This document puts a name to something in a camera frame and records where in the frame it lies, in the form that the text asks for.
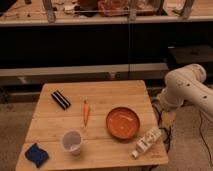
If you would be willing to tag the orange ceramic bowl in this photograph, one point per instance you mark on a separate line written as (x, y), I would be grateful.
(122, 123)

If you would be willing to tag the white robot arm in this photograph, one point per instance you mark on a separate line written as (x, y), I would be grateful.
(186, 83)

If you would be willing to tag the orange carrot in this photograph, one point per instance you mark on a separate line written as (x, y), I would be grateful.
(86, 110)

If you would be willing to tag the wooden table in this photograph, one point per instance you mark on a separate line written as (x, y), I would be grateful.
(100, 150)

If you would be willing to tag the black striped box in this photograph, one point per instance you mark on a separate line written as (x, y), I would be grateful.
(60, 100)

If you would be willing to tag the clear plastic cup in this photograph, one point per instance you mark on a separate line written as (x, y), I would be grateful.
(71, 141)

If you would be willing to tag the white plastic bottle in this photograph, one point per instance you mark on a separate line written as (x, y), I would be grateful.
(146, 142)

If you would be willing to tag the black box on shelf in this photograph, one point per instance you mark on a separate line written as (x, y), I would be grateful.
(181, 56)

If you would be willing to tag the long wooden shelf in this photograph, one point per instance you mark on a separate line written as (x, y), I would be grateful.
(101, 12)

